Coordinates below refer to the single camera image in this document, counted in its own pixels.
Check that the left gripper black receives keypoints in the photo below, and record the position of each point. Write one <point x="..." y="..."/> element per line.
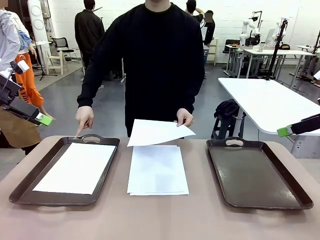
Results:
<point x="13" y="107"/>

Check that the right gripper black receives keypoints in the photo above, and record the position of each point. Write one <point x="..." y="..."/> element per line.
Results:
<point x="313" y="123"/>

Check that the white A4 paper sheet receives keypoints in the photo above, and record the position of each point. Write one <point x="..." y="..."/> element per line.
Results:
<point x="72" y="170"/>
<point x="157" y="172"/>
<point x="155" y="133"/>

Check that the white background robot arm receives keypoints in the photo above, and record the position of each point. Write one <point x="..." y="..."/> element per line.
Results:
<point x="244" y="37"/>

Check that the person's right forearm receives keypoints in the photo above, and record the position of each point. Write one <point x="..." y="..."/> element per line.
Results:
<point x="87" y="92"/>

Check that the person's right hand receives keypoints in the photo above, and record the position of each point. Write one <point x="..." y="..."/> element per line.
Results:
<point x="85" y="117"/>

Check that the person's left hand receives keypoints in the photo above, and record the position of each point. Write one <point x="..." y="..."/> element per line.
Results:
<point x="186" y="117"/>

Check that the large white table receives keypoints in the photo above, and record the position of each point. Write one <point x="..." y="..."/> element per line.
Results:
<point x="270" y="105"/>

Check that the brown plastic serving tray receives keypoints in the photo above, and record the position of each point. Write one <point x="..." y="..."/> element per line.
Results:
<point x="252" y="175"/>
<point x="50" y="199"/>

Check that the black step stool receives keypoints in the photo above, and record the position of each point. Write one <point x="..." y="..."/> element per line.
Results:
<point x="225" y="127"/>

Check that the black cloth bundle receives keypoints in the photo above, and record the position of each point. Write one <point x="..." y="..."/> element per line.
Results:
<point x="228" y="107"/>

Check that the white wooden chair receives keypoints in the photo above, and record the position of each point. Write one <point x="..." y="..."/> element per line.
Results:
<point x="53" y="60"/>

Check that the black mesh office chair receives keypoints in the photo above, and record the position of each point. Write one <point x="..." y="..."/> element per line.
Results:
<point x="61" y="43"/>

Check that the long white background desk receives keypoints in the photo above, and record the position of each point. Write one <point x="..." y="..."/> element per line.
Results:
<point x="287" y="52"/>

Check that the black tripod pole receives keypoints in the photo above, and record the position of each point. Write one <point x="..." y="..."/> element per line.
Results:
<point x="277" y="51"/>

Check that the mannequin in orange trousers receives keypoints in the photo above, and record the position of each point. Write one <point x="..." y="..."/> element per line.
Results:
<point x="25" y="41"/>

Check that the white patterned bag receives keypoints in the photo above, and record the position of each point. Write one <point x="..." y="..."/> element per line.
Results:
<point x="259" y="48"/>

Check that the mannequin in brown apron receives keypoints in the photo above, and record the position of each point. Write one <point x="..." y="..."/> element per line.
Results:
<point x="7" y="37"/>

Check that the grey computer monitor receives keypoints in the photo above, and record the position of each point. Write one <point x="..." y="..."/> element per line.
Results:
<point x="270" y="36"/>

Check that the man in black jacket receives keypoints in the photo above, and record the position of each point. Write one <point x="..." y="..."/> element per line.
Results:
<point x="88" y="32"/>

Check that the white drawer shelf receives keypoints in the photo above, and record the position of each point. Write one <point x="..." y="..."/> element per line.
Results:
<point x="212" y="53"/>

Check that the person in black sweater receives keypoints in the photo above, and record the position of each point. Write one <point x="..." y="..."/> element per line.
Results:
<point x="155" y="62"/>

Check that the background person dark clothes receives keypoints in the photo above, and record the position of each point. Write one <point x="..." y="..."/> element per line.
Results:
<point x="210" y="30"/>

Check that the background person dark hair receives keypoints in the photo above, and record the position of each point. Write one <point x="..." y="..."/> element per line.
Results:
<point x="192" y="5"/>

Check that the black left wrist mount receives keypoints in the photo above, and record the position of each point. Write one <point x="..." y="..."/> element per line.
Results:
<point x="8" y="87"/>

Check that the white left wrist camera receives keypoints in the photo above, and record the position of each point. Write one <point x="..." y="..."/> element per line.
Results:
<point x="23" y="67"/>

